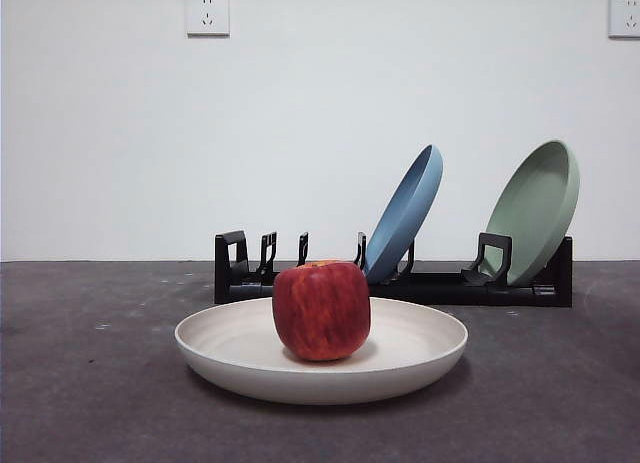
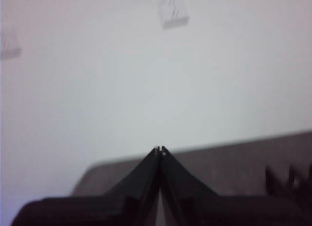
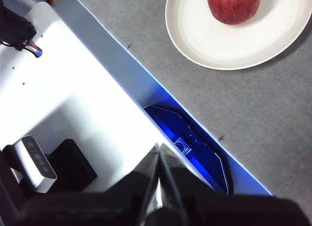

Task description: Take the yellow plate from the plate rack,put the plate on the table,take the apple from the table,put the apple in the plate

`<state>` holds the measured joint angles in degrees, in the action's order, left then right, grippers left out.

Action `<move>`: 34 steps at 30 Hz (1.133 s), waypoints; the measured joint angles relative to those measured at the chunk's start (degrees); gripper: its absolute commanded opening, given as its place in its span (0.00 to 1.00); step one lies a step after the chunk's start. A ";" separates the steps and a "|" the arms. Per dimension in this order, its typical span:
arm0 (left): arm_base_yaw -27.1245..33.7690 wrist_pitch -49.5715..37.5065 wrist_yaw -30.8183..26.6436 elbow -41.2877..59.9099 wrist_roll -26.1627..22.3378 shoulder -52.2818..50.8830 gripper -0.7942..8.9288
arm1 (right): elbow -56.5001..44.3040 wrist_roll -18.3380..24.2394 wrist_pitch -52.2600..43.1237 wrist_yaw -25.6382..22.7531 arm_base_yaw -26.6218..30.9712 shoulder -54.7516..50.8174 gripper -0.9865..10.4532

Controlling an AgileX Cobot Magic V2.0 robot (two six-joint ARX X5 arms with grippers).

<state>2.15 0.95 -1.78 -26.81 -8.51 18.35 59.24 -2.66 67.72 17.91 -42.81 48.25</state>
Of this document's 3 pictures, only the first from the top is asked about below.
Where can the red apple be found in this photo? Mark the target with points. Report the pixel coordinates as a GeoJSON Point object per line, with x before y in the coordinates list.
{"type": "Point", "coordinates": [322, 313]}

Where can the pale yellow cream plate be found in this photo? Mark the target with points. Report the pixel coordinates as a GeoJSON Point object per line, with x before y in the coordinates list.
{"type": "Point", "coordinates": [240, 355]}

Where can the blue plate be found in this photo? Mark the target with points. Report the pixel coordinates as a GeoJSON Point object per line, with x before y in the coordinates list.
{"type": "Point", "coordinates": [405, 218]}

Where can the black plate rack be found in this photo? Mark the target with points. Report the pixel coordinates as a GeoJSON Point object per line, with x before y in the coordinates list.
{"type": "Point", "coordinates": [450, 293]}

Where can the green plate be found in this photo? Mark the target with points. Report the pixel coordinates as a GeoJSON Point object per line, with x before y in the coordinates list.
{"type": "Point", "coordinates": [535, 213]}

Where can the white wall socket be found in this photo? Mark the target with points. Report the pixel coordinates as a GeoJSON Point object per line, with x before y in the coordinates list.
{"type": "Point", "coordinates": [208, 13]}
{"type": "Point", "coordinates": [625, 15]}

